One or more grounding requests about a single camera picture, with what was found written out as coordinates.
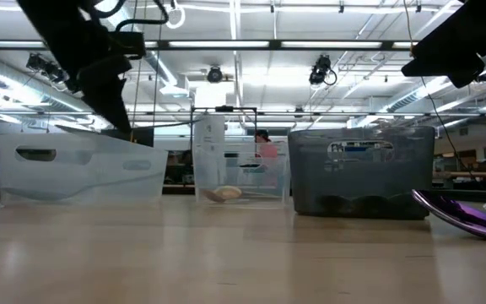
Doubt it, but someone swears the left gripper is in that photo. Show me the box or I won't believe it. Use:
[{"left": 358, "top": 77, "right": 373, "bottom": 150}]
[{"left": 16, "top": 0, "right": 148, "bottom": 133}]

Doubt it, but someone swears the dark grey plastic bin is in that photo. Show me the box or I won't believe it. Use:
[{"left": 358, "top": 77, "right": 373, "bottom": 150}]
[{"left": 287, "top": 125, "right": 436, "bottom": 220}]

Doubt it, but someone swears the black overhead camera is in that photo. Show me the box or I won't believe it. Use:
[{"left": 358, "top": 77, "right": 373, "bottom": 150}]
[{"left": 308, "top": 53, "right": 338, "bottom": 88}]

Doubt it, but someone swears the clear plastic bin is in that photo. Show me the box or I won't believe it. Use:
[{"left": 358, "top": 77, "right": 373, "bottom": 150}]
[{"left": 191, "top": 141, "right": 291, "bottom": 207}]

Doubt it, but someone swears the white pillar sign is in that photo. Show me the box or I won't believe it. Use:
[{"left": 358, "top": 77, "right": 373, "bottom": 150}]
[{"left": 193, "top": 114, "right": 226, "bottom": 144}]

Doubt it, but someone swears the black aluminium rig frame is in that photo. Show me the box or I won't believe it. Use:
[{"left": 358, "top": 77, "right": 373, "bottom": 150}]
[{"left": 0, "top": 39, "right": 486, "bottom": 202}]

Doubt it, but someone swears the black monitor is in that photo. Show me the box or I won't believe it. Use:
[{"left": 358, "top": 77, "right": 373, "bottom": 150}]
[{"left": 100, "top": 126, "right": 154, "bottom": 148}]

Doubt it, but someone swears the wooden workbench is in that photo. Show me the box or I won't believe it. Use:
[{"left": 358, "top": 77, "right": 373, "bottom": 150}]
[{"left": 435, "top": 168, "right": 486, "bottom": 191}]

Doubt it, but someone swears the black ceiling-mounted camera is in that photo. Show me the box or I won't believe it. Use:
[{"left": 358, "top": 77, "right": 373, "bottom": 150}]
[{"left": 25, "top": 52, "right": 69, "bottom": 84}]

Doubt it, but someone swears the person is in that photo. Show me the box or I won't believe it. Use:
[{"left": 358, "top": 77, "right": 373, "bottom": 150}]
[{"left": 253, "top": 128, "right": 279, "bottom": 189}]

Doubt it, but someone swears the silver ventilation duct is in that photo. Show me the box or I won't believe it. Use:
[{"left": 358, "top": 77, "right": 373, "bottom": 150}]
[{"left": 0, "top": 52, "right": 100, "bottom": 128}]

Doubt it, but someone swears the frosted white plastic bin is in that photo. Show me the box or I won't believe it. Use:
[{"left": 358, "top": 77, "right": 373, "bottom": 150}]
[{"left": 0, "top": 133, "right": 169, "bottom": 207}]

